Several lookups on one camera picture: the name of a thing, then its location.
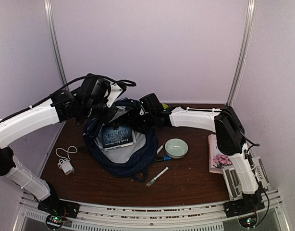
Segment black white photo magazine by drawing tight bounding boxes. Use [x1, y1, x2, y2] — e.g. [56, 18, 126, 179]
[221, 156, 270, 201]

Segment white book pink flowers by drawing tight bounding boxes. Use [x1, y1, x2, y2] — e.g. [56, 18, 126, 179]
[208, 134, 232, 174]

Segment pale blue ceramic bowl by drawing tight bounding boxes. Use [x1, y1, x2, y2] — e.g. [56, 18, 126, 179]
[164, 138, 189, 159]

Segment aluminium front rail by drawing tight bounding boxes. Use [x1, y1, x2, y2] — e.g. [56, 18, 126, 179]
[11, 190, 293, 231]

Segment white green marker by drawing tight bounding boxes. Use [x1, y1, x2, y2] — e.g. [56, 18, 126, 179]
[146, 167, 169, 187]

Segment left aluminium corner post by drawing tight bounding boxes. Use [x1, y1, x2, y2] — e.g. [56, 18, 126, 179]
[44, 0, 67, 84]

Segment dark cover book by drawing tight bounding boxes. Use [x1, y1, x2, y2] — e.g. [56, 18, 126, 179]
[101, 125, 134, 150]

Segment right aluminium corner post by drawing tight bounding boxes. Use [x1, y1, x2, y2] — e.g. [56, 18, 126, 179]
[226, 0, 257, 107]

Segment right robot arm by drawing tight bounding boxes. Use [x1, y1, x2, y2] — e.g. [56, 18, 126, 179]
[131, 93, 269, 217]

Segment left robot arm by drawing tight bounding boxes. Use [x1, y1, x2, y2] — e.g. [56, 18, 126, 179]
[0, 74, 136, 219]

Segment white charger with cable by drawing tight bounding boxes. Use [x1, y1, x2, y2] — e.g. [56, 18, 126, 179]
[55, 146, 78, 175]

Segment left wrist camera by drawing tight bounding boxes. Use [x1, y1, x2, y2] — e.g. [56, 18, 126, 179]
[105, 83, 126, 108]

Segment black blue highlighter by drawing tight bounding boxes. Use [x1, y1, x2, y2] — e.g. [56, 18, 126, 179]
[153, 155, 171, 163]

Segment aluminium corner post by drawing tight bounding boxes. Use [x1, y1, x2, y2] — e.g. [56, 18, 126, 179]
[44, 0, 67, 84]
[226, 0, 257, 107]

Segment navy blue student backpack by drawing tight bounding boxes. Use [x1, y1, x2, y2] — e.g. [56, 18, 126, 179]
[83, 98, 159, 182]

